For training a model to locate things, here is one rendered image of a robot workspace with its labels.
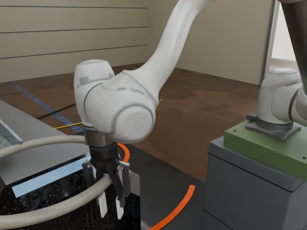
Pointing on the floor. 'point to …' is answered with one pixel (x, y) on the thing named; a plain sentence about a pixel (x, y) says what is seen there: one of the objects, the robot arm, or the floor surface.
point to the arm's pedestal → (251, 194)
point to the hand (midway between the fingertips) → (111, 206)
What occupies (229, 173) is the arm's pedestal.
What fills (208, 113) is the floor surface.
